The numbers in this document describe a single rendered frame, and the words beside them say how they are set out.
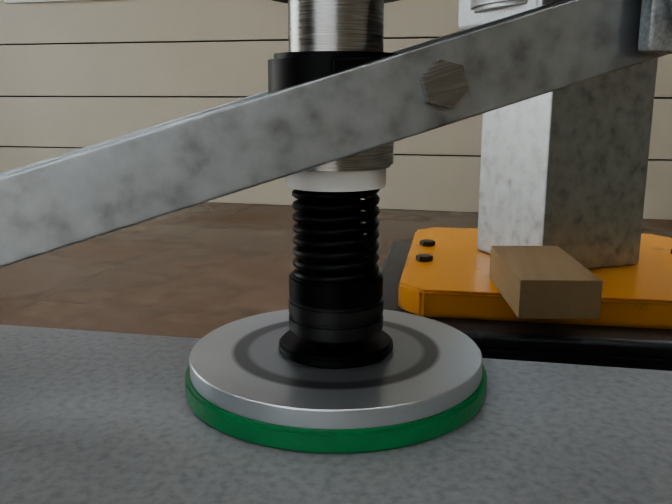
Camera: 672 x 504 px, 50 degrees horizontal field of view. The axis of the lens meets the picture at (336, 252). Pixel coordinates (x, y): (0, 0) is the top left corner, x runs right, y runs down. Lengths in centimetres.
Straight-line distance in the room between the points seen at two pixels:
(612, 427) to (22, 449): 37
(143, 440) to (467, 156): 608
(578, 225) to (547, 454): 73
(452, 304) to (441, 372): 53
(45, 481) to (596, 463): 31
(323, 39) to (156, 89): 675
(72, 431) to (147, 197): 16
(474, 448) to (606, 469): 8
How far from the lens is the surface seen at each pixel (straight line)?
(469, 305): 103
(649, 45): 49
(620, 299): 105
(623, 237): 123
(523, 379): 57
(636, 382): 59
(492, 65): 47
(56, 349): 66
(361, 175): 48
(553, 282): 91
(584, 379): 58
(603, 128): 117
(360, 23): 48
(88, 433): 50
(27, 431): 51
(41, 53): 784
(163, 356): 61
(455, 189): 649
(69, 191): 45
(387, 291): 116
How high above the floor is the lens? 105
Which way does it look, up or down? 13 degrees down
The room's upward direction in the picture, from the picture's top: straight up
